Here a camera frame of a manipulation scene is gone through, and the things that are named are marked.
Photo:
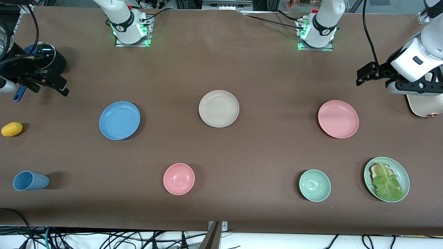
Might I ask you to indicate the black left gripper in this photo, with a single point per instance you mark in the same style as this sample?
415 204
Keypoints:
384 70

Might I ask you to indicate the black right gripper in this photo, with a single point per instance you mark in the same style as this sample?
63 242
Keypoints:
18 72

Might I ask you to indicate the pink shallow bowl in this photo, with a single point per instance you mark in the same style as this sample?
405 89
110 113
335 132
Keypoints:
338 119

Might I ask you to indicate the blue shallow bowl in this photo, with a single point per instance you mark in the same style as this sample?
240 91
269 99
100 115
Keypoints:
119 121

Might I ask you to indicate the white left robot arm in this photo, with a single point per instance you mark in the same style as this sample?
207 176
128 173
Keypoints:
323 27

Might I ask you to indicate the glass lid with blue knob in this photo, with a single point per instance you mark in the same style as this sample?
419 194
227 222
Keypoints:
47 52

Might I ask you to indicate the yellow toy lemon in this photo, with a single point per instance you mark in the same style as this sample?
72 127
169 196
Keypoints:
12 129

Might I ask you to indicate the toast bread slice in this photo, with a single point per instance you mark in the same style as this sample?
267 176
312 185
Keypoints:
373 169

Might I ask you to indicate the blue plastic cup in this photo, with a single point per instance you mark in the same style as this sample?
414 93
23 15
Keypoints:
31 181

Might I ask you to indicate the orange artificial flowers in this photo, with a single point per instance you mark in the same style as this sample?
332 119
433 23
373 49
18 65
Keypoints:
294 3

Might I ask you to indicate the green shallow bowl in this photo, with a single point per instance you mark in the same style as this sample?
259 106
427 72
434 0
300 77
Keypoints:
402 173

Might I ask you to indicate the green lettuce leaf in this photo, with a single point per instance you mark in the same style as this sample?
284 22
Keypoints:
387 185

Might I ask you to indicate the small green deep bowl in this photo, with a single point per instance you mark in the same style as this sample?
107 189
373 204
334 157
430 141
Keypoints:
314 185

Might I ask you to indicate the brown table cover sheet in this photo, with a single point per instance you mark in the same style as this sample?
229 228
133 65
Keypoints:
242 155

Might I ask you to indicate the beige shallow bowl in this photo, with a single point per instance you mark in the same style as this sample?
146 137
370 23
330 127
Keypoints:
218 108

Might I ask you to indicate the small pink deep bowl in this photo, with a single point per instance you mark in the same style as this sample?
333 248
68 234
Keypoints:
179 179

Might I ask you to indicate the dark metal bar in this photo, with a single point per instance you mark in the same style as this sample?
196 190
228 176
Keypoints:
211 240

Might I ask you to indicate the metal base plate of left arm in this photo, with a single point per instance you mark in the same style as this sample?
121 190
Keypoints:
311 49

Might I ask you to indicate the metal base plate of right arm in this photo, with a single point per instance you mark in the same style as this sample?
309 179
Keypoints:
121 44

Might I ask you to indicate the silver corner bracket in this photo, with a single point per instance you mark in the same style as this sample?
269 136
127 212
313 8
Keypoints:
25 9
423 17

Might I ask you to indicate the aluminium frame profile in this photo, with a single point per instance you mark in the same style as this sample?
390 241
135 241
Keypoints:
226 5

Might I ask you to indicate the grey metal bracket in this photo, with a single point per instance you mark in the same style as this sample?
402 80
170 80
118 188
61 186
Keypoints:
225 226

